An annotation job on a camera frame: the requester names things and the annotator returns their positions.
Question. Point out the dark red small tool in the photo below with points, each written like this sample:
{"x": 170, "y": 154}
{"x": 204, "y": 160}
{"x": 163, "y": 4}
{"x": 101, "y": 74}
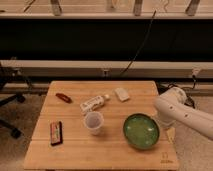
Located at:
{"x": 63, "y": 97}

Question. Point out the black red rectangular box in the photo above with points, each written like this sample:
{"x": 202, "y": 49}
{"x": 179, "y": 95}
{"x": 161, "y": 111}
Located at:
{"x": 56, "y": 133}

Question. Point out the wooden table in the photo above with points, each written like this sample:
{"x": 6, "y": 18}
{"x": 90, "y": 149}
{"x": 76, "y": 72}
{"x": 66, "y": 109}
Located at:
{"x": 108, "y": 151}

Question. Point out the green ceramic bowl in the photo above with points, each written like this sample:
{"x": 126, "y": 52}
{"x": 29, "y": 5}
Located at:
{"x": 141, "y": 131}

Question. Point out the white plastic bottle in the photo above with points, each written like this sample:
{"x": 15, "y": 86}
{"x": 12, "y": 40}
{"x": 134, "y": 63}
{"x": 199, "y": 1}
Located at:
{"x": 94, "y": 103}

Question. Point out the clear plastic cup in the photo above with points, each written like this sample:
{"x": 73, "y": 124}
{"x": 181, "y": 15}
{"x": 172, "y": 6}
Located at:
{"x": 94, "y": 121}

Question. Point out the white rectangular sponge block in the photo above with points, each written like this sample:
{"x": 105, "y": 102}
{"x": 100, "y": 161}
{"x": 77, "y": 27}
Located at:
{"x": 122, "y": 94}

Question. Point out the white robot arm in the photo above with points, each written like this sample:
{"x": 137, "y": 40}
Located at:
{"x": 170, "y": 106}

